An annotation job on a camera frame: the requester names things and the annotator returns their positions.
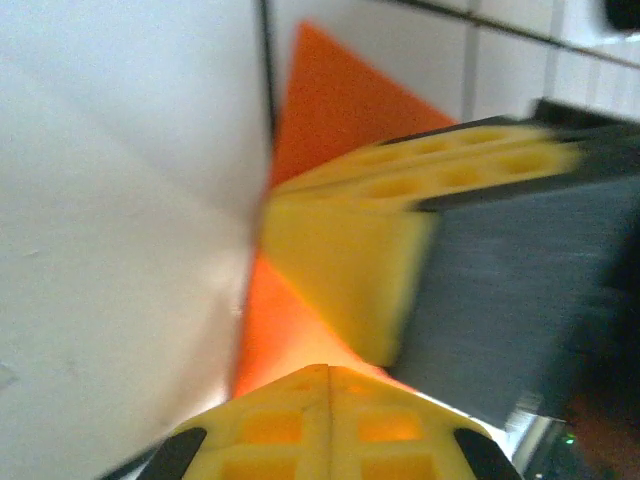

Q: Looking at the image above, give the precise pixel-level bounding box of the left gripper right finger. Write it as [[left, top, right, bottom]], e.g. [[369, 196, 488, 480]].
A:
[[328, 365, 526, 480]]

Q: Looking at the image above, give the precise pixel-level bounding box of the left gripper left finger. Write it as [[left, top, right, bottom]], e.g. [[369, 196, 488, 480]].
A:
[[99, 364, 330, 480]]

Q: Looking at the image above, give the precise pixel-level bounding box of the orange cloth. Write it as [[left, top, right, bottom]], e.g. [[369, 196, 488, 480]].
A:
[[232, 19, 459, 401]]

